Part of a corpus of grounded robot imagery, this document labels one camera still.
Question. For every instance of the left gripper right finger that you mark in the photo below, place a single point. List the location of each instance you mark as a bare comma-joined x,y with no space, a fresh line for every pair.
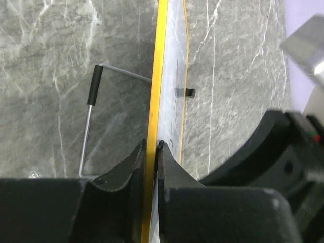
191,212

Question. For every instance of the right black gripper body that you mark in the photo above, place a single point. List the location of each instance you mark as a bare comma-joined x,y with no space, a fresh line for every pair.
301,172

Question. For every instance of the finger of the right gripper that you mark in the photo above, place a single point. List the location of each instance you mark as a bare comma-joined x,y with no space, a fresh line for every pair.
257,163

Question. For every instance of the wire whiteboard stand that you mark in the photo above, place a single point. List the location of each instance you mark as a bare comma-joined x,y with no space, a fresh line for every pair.
92,97

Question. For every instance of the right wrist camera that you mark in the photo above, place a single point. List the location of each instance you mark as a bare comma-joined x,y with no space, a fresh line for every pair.
304,48

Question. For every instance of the yellow framed whiteboard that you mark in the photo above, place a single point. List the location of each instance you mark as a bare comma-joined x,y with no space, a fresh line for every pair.
167,100

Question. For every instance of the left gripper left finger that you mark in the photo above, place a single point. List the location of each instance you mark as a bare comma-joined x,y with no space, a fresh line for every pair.
105,209

